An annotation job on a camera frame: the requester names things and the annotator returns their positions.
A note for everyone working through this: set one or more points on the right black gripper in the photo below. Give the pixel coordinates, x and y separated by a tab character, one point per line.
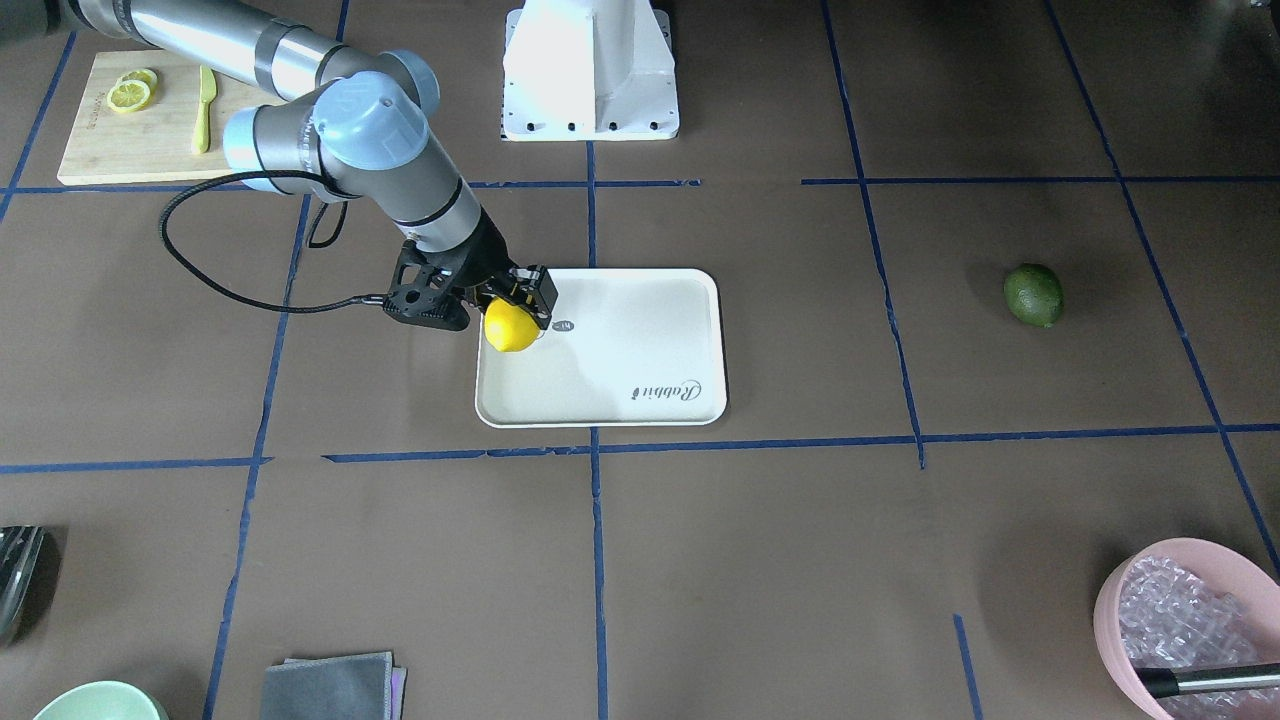
489	257

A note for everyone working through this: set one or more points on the yellow lemon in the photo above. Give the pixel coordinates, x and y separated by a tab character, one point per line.
509	329

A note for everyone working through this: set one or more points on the green lime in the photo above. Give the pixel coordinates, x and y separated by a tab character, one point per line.
1033	294

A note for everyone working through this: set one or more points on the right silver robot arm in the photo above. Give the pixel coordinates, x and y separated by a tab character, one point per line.
348	125

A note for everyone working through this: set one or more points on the cream plastic tray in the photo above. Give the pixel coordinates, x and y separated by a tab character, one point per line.
626	348

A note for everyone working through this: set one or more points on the yellow plastic knife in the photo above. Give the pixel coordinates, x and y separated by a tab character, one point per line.
207	93

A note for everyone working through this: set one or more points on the grey folded cloth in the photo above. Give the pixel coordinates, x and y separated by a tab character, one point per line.
362	686

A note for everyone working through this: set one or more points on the lemon slice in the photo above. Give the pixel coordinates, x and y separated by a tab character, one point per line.
146	76
129	95

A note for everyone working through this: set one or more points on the metal scoop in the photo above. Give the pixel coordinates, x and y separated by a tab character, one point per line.
20	551

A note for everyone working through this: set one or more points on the green bowl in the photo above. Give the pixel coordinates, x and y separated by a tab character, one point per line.
103	700

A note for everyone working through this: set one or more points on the pink bowl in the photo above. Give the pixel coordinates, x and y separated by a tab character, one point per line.
1188	604

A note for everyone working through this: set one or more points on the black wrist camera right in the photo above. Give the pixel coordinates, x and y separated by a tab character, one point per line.
424	290

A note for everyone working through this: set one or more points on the white pedestal column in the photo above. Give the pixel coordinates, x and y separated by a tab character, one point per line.
589	71

